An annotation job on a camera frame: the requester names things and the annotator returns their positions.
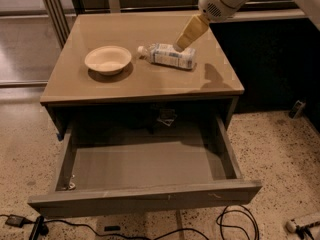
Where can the white power strip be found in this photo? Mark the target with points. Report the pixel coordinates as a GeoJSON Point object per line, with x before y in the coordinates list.
{"type": "Point", "coordinates": [309, 221]}

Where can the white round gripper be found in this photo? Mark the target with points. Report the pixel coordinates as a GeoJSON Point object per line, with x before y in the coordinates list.
{"type": "Point", "coordinates": [213, 3]}

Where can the small grey device on floor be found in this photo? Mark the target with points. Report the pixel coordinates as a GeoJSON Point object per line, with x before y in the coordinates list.
{"type": "Point", "coordinates": [297, 109]}

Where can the open grey top drawer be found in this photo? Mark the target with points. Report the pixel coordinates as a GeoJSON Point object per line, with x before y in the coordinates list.
{"type": "Point", "coordinates": [110, 170]}

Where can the black power adapter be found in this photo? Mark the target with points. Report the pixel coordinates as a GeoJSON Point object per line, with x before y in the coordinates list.
{"type": "Point", "coordinates": [15, 221]}

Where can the clear plastic bottle blue label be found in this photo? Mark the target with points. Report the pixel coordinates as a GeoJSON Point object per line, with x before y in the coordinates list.
{"type": "Point", "coordinates": [165, 54]}

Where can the white paper bowl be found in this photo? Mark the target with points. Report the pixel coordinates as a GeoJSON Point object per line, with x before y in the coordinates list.
{"type": "Point", "coordinates": [108, 60]}

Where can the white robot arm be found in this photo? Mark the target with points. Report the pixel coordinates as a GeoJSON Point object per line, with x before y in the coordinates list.
{"type": "Point", "coordinates": [311, 8]}

